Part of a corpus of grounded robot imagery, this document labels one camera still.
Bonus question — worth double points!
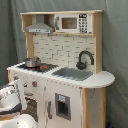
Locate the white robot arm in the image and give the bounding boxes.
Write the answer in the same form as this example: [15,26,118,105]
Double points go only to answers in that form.
[0,79,38,128]

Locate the grey cabinet door handle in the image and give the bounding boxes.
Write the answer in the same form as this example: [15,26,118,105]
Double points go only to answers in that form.
[47,101,52,119]

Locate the right red oven knob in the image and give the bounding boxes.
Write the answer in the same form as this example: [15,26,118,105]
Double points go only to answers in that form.
[32,81,37,87]

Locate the black curved faucet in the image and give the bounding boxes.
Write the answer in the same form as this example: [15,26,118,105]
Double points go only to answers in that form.
[75,50,95,71]

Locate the white toy microwave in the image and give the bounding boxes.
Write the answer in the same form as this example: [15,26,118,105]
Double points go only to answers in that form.
[55,14,93,34]

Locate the black stovetop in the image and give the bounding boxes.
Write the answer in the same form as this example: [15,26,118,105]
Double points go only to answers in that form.
[20,63,56,73]

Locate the grey range hood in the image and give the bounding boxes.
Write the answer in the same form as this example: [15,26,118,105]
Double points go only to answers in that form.
[25,15,53,34]

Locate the oven door with handle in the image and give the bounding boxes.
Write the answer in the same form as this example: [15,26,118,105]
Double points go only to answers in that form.
[21,93,38,121]

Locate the wooden toy kitchen set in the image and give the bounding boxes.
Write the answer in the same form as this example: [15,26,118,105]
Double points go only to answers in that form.
[8,10,115,128]

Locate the grey ice dispenser panel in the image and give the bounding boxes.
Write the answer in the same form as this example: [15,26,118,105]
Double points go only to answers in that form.
[55,94,71,120]

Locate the silver cooking pot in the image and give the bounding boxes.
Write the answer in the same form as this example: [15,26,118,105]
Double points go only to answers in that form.
[25,57,41,67]

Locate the grey sink basin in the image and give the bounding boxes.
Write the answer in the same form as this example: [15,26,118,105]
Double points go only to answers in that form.
[52,67,92,81]

